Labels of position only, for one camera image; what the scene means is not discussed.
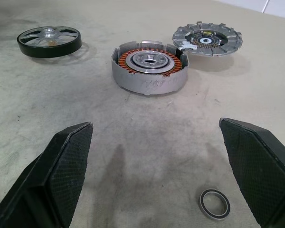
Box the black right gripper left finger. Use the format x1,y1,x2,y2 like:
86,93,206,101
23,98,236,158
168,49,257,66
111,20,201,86
0,122,94,228

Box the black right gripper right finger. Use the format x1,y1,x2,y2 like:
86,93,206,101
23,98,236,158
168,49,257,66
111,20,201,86
218,117,285,228

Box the black rotor wheel silver spokes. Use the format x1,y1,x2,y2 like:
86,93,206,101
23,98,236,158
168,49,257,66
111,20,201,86
16,25,83,58

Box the grey stator housing copper windings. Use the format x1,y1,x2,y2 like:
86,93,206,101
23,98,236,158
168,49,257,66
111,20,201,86
111,39,190,97

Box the silver disc with blue centre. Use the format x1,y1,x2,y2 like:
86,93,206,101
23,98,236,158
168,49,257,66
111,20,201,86
172,20,243,57

